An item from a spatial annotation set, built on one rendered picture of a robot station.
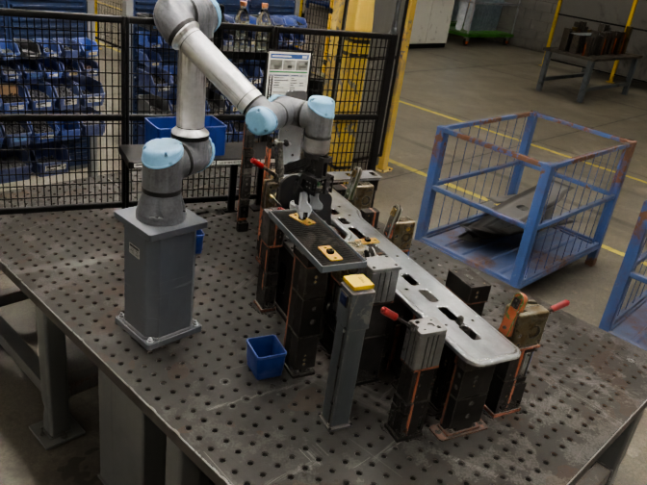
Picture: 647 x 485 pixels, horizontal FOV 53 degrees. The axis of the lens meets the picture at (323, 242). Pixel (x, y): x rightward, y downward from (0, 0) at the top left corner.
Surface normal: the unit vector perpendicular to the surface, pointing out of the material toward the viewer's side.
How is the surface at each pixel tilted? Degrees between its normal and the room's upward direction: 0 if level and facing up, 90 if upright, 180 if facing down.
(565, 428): 0
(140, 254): 90
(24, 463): 0
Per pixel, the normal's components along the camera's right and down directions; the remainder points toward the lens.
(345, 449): 0.13, -0.90
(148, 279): 0.00, 0.43
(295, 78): 0.44, 0.44
